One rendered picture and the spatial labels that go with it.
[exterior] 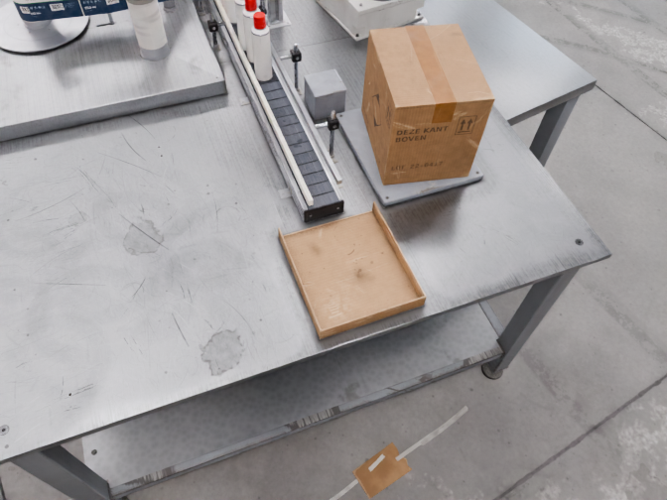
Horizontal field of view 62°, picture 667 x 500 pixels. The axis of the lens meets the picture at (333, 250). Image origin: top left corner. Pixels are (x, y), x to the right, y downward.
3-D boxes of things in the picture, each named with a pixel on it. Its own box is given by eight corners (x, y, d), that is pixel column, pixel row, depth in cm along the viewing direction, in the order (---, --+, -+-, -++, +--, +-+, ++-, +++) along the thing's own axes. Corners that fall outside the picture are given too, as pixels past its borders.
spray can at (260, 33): (253, 73, 169) (246, 11, 153) (269, 69, 171) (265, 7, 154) (258, 83, 167) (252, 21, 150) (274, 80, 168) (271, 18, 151)
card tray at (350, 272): (278, 237, 141) (278, 227, 138) (373, 210, 147) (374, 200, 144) (320, 339, 125) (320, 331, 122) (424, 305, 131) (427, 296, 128)
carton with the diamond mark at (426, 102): (360, 110, 166) (368, 28, 144) (438, 103, 169) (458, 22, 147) (382, 186, 150) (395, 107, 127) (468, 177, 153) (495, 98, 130)
